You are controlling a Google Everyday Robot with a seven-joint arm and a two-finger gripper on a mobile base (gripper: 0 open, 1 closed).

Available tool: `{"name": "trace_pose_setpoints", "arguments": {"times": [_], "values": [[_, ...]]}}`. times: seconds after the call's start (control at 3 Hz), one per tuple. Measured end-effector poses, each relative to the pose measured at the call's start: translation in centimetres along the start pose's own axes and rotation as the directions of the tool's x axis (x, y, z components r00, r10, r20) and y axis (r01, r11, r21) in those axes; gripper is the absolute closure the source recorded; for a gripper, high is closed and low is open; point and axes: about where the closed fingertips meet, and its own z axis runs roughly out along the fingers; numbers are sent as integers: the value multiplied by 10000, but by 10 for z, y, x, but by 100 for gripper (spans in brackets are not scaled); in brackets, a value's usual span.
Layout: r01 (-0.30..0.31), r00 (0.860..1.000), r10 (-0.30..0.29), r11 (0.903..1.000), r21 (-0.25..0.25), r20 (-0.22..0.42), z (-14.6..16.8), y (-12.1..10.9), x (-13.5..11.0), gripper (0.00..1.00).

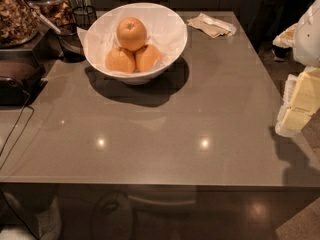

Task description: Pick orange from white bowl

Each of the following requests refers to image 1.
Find metal serving spoon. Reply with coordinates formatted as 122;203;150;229
22;0;62;35

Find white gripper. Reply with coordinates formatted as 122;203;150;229
272;0;320;138

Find white ceramic bowl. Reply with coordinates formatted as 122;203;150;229
82;2;189;86

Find orange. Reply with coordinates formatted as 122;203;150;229
135;44;161;72
117;17;147;51
105;47;135;73

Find folded paper napkins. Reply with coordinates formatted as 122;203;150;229
188;13;237;38

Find black wire cup holder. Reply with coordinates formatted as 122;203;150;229
58;5;97;63

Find large glass snack jar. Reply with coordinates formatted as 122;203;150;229
0;0;39;49

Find black appliance on left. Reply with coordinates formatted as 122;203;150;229
0;52;46;106

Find black power cable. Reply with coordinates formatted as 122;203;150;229
0;75;36;170

